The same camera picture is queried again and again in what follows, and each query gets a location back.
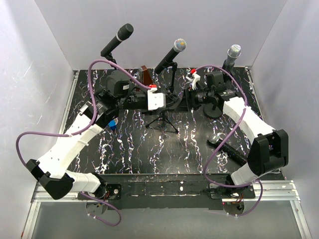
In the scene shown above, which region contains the small black tripod stand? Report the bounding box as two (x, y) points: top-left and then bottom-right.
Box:
(145, 110), (179, 134)

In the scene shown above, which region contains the black glitter microphone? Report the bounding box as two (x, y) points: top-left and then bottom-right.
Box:
(207, 136), (247, 166)

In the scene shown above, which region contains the tall black tripod stand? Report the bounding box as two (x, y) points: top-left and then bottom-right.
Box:
(104, 53), (117, 64)

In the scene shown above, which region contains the matte black microphone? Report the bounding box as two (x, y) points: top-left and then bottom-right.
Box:
(101, 23), (134, 57)

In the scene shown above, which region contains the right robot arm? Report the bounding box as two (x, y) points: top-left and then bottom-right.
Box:
(183, 69), (289, 198)

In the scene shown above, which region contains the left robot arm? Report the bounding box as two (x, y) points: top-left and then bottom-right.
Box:
(26, 70), (177, 200)

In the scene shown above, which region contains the round base microphone stand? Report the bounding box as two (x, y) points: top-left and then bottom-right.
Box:
(164, 62), (177, 101)

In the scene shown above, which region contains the right round base stand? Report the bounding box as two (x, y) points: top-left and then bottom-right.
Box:
(203, 71), (237, 119)

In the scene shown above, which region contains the black microphone iridescent head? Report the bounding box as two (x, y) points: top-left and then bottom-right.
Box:
(155, 38), (186, 74)

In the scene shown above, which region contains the silver glitter microphone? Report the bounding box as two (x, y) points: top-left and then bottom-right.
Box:
(222, 44), (241, 71)

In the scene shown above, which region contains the brown wooden metronome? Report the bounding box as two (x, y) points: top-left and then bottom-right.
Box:
(138, 65), (154, 87)

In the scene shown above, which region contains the white and blue block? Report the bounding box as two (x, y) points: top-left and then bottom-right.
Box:
(108, 119), (118, 130)

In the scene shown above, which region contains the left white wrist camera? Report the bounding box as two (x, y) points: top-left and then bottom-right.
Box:
(147, 85), (166, 111)

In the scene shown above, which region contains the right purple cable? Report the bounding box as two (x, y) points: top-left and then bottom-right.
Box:
(191, 65), (262, 216)

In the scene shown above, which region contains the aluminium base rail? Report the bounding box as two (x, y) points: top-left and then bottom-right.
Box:
(21, 66), (312, 239)

